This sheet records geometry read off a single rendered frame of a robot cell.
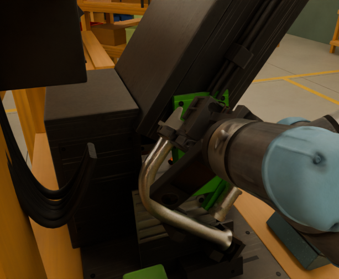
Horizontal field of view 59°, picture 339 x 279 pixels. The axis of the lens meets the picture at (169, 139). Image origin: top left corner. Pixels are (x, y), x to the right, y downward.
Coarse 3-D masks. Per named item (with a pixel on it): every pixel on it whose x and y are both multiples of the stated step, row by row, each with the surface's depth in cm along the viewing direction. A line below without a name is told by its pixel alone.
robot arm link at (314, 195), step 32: (256, 128) 28; (288, 128) 25; (320, 128) 24; (224, 160) 30; (256, 160) 25; (288, 160) 22; (320, 160) 21; (256, 192) 26; (288, 192) 22; (320, 192) 21; (320, 224) 21
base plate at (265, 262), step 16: (160, 176) 96; (240, 224) 78; (112, 240) 73; (128, 240) 73; (256, 240) 73; (96, 256) 69; (112, 256) 69; (128, 256) 69; (256, 256) 69; (272, 256) 69; (96, 272) 66; (112, 272) 66; (128, 272) 66; (176, 272) 66; (256, 272) 66; (272, 272) 66
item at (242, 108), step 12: (204, 96) 42; (192, 108) 43; (204, 108) 40; (216, 108) 42; (228, 108) 41; (240, 108) 36; (192, 120) 41; (204, 120) 41; (216, 120) 39; (180, 132) 42; (192, 132) 40; (204, 132) 41; (180, 144) 41; (192, 144) 41; (204, 144) 35; (204, 156) 35
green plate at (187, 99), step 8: (176, 96) 56; (184, 96) 56; (192, 96) 57; (224, 96) 59; (176, 104) 56; (184, 104) 57; (224, 104) 59; (184, 112) 57; (184, 120) 57; (176, 152) 59; (176, 160) 64; (216, 176) 62; (208, 184) 62; (216, 184) 63; (200, 192) 62; (208, 192) 63
